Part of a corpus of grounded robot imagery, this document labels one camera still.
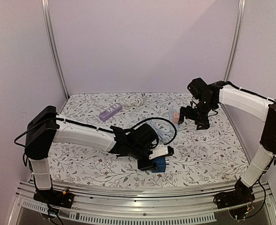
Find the pink charger plug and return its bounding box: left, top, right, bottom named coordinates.
left=173, top=112, right=180, bottom=124

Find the dark blue cube socket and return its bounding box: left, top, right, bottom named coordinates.
left=151, top=157, right=169, bottom=173

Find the grey power strip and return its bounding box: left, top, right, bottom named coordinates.
left=168, top=109, right=178, bottom=130

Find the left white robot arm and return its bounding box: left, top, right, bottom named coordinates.
left=24, top=106, right=168, bottom=203

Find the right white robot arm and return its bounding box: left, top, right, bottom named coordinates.
left=173, top=81, right=276, bottom=186

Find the floral table mat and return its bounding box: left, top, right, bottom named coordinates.
left=48, top=93, right=248, bottom=189

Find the purple power strip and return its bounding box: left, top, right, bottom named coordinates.
left=99, top=103, right=123, bottom=121

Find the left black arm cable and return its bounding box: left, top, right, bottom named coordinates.
left=128, top=117, right=178, bottom=148

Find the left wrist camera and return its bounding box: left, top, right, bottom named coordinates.
left=149, top=145, right=175, bottom=161

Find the grey power strip cable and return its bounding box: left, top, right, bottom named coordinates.
left=147, top=120, right=174, bottom=145

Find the aluminium front rail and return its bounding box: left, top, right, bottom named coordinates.
left=8, top=181, right=276, bottom=225

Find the white coiled cable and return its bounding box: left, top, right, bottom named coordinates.
left=124, top=97, right=144, bottom=109

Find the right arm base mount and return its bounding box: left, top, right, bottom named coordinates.
left=213, top=178, right=255, bottom=209

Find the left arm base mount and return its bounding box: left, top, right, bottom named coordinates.
left=33, top=189, right=75, bottom=209

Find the right aluminium frame post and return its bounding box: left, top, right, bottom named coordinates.
left=223, top=0, right=246, bottom=81

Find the aluminium frame post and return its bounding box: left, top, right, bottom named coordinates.
left=223, top=0, right=246, bottom=81
left=41, top=0, right=69, bottom=100

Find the left aluminium frame post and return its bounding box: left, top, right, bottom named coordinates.
left=41, top=0, right=69, bottom=100

